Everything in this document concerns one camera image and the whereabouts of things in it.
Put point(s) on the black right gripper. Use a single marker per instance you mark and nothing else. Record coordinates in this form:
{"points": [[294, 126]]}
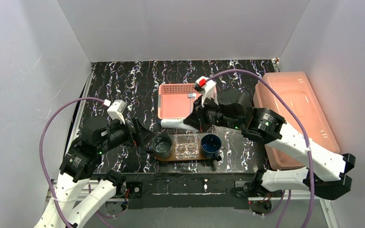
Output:
{"points": [[199, 114]]}

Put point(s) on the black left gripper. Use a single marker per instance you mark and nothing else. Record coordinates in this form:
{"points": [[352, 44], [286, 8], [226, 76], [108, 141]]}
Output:
{"points": [[132, 132]]}

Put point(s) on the dark grey cup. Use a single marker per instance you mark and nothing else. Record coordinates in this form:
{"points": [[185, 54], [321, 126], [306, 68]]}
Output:
{"points": [[161, 146]]}

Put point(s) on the white toothpaste tube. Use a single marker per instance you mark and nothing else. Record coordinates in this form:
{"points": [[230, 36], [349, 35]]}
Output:
{"points": [[176, 124]]}

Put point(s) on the clear plastic dimpled tray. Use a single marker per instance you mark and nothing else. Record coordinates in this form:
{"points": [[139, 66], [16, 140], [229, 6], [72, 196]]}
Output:
{"points": [[186, 145]]}

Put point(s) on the dark blue cup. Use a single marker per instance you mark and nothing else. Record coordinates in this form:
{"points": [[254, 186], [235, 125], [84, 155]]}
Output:
{"points": [[210, 147]]}

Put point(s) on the oval wooden tray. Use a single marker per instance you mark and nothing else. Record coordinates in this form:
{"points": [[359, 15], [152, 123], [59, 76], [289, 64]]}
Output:
{"points": [[173, 158]]}

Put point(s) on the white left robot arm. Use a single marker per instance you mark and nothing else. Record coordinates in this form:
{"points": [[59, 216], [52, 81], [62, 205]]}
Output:
{"points": [[97, 137]]}

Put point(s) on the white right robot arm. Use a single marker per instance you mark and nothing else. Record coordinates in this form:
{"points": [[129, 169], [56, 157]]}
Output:
{"points": [[324, 173]]}

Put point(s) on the pink perforated plastic basket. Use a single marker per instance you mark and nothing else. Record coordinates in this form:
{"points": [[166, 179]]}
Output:
{"points": [[173, 100]]}

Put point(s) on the clear handled toothbrush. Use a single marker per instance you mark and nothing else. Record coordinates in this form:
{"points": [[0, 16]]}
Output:
{"points": [[192, 95]]}

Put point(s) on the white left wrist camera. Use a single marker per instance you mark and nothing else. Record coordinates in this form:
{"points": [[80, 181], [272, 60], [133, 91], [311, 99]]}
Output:
{"points": [[116, 111]]}

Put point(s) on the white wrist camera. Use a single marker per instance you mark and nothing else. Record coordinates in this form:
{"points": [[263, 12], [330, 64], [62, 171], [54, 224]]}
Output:
{"points": [[116, 111], [207, 88]]}

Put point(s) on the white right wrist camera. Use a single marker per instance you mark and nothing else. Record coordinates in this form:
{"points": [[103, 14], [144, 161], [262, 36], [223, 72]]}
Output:
{"points": [[207, 88]]}

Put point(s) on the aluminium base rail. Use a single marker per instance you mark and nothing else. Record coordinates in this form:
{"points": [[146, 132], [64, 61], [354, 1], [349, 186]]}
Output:
{"points": [[299, 195]]}

